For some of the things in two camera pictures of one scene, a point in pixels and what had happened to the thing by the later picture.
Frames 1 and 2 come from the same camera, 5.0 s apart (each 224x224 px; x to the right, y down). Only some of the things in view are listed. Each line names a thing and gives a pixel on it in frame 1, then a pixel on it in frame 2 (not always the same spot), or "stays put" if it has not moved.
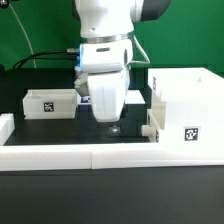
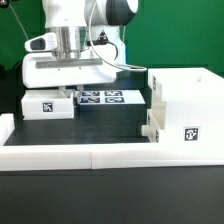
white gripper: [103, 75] → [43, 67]
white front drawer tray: [156, 117] stays put
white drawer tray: [46, 104] stays put
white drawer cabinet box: [194, 98] stays put
